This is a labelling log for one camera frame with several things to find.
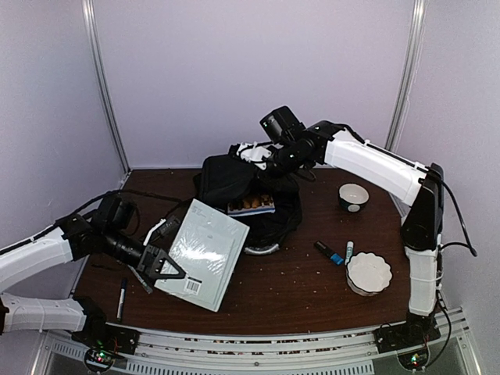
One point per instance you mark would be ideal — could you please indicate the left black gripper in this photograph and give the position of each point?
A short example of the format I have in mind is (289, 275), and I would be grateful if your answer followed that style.
(147, 269)

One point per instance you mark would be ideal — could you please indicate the dog picture book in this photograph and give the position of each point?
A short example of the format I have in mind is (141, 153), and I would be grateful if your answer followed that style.
(253, 204)

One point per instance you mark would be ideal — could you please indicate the grey notebook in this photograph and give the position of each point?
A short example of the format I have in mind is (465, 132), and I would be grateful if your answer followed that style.
(206, 247)

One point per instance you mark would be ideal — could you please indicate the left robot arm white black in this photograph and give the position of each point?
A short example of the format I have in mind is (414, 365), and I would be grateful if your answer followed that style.
(69, 239)

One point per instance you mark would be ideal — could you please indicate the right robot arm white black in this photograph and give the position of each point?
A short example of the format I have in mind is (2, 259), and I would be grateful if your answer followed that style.
(415, 185)

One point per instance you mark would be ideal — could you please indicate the dark blue pen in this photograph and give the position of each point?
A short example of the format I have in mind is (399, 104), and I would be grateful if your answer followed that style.
(120, 307)

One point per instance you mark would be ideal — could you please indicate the dark bowl white inside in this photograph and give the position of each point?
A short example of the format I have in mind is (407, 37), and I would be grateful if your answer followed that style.
(352, 197)

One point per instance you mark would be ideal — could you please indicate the white marker teal label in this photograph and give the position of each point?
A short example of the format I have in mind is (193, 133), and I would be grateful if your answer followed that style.
(349, 251)

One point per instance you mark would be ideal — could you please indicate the blue cap black highlighter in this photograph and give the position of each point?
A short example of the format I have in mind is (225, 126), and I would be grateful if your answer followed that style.
(329, 253)

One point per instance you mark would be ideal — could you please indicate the white scalloped dish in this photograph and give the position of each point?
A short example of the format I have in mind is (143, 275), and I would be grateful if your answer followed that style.
(368, 274)

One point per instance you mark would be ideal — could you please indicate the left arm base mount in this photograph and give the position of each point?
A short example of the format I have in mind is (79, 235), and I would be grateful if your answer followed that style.
(106, 346)

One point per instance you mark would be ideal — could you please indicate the aluminium front rail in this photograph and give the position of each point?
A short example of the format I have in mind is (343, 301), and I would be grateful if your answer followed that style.
(351, 351)

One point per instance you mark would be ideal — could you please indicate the right aluminium wall post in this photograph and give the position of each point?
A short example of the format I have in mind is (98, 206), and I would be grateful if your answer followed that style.
(409, 71)

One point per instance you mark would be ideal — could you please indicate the aluminium wall post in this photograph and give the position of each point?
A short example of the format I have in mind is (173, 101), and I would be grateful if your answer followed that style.
(409, 71)
(88, 7)

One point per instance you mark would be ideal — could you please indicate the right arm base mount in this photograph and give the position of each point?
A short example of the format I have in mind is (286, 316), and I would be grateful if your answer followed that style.
(411, 343)

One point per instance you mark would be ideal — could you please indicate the left aluminium wall post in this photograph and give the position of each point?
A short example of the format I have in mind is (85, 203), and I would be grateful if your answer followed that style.
(88, 7)

